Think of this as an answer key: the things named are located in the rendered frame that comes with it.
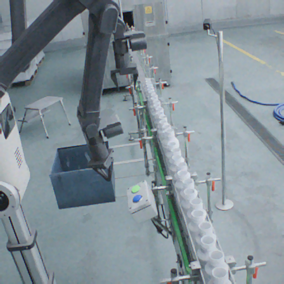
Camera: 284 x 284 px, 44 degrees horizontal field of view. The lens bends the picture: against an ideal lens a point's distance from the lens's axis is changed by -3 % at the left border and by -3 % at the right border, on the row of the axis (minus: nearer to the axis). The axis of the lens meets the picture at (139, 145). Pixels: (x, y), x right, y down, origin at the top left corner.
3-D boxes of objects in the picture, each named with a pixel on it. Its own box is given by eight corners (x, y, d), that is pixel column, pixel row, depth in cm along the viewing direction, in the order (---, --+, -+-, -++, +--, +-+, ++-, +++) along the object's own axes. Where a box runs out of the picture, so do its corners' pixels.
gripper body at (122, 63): (111, 70, 141) (108, 52, 137) (136, 67, 141) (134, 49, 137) (111, 75, 135) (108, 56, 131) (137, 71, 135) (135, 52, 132)
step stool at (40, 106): (41, 120, 531) (35, 94, 513) (71, 124, 499) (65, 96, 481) (18, 133, 497) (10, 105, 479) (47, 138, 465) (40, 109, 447)
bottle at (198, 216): (200, 264, 106) (197, 222, 99) (186, 255, 111) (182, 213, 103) (213, 255, 109) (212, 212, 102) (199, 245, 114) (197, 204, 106)
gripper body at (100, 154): (115, 152, 125) (108, 134, 122) (106, 167, 116) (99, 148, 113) (97, 154, 127) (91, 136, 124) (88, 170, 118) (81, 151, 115)
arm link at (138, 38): (111, 19, 133) (113, 24, 125) (141, 15, 133) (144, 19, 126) (115, 50, 139) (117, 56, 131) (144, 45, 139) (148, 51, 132)
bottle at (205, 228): (217, 275, 101) (216, 232, 94) (196, 275, 102) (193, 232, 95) (216, 260, 107) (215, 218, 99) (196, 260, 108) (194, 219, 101)
